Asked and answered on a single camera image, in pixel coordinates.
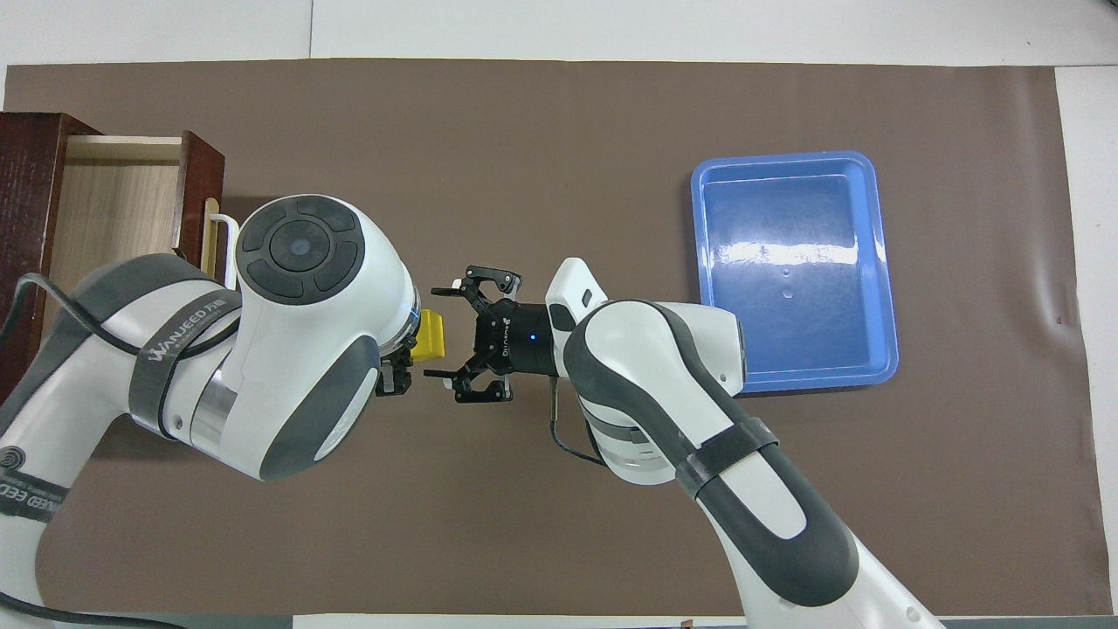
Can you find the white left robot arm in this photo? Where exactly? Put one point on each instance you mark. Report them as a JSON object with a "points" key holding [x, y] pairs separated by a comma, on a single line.
{"points": [[306, 349]]}

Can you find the blue plastic tray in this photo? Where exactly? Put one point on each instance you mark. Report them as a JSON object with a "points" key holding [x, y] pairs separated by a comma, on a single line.
{"points": [[786, 218]]}

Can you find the yellow cube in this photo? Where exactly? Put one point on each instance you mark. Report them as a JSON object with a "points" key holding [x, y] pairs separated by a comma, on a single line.
{"points": [[431, 336]]}

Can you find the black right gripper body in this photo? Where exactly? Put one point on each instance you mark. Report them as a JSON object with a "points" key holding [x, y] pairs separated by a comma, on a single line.
{"points": [[520, 339]]}

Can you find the brown table mat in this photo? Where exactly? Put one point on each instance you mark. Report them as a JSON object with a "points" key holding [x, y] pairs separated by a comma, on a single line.
{"points": [[524, 175]]}

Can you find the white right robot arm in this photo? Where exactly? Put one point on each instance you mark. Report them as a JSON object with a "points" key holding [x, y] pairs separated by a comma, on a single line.
{"points": [[664, 367]]}

